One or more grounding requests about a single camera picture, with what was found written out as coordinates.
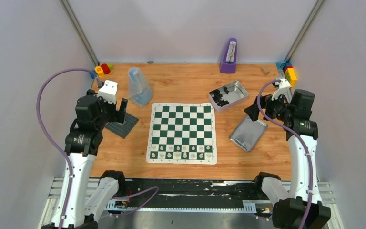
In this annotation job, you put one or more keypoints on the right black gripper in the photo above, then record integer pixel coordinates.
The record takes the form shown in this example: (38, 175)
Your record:
(267, 102)

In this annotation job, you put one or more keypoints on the colourful block stack right corner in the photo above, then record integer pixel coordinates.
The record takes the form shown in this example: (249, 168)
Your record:
(288, 71)

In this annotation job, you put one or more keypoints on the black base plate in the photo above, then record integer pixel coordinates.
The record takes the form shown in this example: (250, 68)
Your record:
(192, 193)

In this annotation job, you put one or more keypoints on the metal tin with white pieces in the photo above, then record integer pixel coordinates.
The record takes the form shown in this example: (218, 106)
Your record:
(247, 134)

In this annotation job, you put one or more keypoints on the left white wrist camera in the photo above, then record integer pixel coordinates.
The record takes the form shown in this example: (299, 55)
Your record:
(108, 92)

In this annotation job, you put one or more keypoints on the translucent blue metronome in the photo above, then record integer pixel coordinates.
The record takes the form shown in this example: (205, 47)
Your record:
(139, 91)

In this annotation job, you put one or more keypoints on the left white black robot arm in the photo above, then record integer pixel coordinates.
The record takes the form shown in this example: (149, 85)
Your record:
(73, 210)

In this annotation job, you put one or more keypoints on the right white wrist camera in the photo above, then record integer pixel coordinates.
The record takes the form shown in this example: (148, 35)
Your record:
(282, 88)

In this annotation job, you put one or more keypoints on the colourful toy blocks left corner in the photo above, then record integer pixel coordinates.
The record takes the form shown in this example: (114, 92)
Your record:
(102, 70)

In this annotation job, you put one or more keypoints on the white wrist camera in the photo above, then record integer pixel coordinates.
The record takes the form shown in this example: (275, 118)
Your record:
(108, 92)
(282, 88)

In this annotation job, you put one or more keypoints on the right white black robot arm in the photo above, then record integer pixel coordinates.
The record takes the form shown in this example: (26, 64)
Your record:
(301, 206)

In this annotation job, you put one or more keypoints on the purple metronome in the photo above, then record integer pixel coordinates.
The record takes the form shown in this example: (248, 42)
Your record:
(228, 58)

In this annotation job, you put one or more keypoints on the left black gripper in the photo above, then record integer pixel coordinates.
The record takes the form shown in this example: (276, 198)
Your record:
(119, 110)

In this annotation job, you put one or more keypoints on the green white chess mat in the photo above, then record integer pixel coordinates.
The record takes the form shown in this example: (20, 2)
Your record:
(188, 124)

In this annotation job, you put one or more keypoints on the small wooden block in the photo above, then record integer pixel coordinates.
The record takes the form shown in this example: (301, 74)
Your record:
(265, 70)

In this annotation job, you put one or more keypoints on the metal tin with black pieces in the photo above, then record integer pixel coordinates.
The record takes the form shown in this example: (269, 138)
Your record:
(227, 96)

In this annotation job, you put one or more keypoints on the grey lego baseplate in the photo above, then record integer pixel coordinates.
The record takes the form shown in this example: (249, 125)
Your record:
(123, 129)

